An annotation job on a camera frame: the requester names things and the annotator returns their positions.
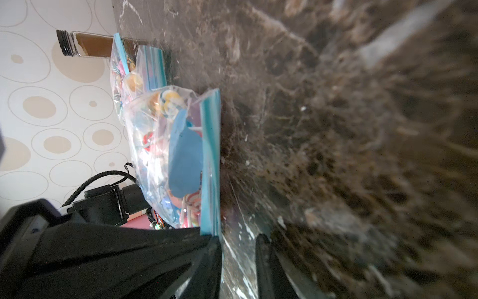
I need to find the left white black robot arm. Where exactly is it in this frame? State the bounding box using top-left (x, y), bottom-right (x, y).
top-left (62, 163), bottom-right (171, 230)

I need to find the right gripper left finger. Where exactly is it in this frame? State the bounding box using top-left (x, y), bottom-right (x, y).
top-left (1, 199), bottom-right (222, 299)

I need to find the brown spice jar black cap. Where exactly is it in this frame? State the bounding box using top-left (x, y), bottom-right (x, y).
top-left (56, 30), bottom-right (120, 58)

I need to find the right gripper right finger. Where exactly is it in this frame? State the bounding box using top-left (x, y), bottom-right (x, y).
top-left (255, 234), bottom-right (317, 299)

